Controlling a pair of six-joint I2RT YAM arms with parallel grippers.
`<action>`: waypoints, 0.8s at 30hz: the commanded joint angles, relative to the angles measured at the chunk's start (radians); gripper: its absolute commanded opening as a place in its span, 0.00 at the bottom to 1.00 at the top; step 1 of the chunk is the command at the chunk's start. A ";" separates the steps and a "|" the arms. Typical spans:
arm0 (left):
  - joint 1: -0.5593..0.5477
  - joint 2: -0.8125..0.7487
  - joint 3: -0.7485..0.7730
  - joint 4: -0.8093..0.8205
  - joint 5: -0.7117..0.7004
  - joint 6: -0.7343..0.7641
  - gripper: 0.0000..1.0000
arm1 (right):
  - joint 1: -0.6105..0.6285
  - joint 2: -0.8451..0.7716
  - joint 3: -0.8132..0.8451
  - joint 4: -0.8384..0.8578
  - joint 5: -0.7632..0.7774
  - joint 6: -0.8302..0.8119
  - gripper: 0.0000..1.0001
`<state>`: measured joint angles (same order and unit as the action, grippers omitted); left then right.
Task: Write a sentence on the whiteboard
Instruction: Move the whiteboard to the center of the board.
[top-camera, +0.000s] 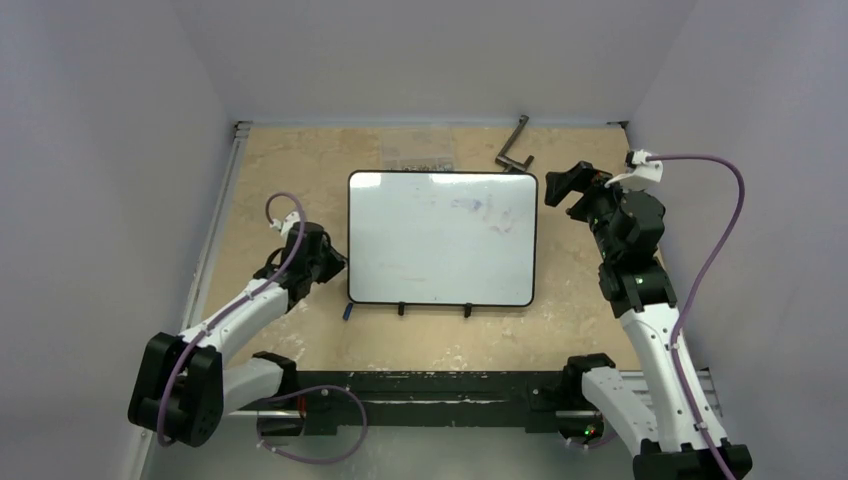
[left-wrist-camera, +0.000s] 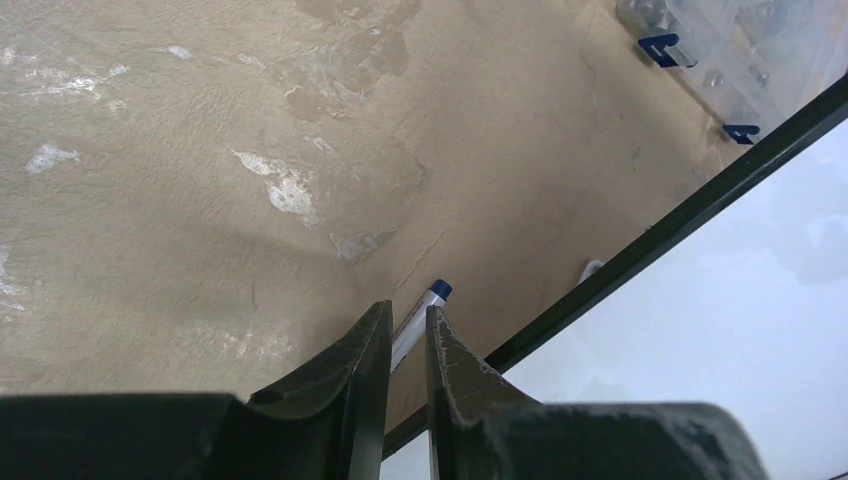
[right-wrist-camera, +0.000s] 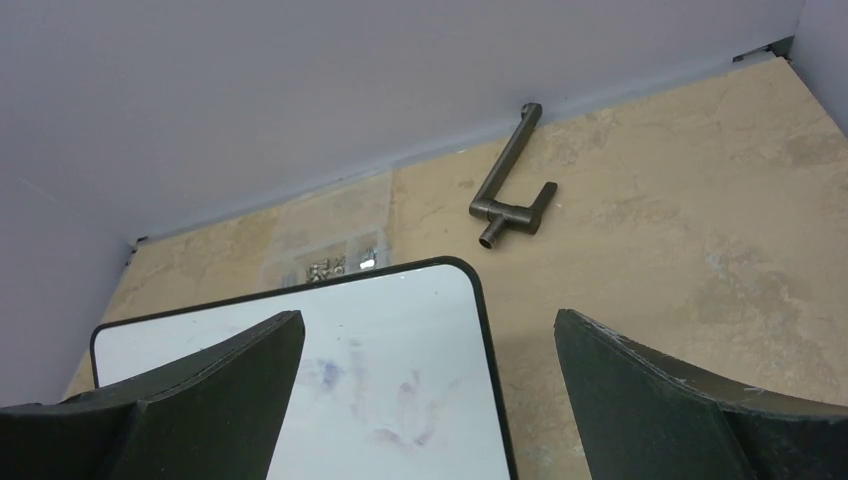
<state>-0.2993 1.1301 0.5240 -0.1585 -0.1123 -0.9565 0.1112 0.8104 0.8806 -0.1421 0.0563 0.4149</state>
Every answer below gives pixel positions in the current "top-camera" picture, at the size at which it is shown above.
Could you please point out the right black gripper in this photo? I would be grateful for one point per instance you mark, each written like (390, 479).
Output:
(582, 196)

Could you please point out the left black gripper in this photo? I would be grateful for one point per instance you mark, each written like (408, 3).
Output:
(336, 262)

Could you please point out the white marker pen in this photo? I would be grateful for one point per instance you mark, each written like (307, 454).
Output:
(347, 312)

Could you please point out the white whiteboard black frame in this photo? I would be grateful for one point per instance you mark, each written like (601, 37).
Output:
(442, 238)

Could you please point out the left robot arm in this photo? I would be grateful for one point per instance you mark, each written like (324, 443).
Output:
(184, 386)

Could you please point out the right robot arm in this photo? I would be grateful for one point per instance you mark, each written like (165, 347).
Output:
(678, 434)

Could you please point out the clear plastic screw box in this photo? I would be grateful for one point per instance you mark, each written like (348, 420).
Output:
(417, 148)

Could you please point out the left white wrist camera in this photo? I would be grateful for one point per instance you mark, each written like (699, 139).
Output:
(282, 227)

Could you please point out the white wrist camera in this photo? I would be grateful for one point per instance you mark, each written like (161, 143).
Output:
(641, 172)
(282, 227)

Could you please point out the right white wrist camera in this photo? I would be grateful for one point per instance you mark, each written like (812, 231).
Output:
(641, 172)

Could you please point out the aluminium rail frame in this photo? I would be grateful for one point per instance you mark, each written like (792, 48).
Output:
(142, 443)

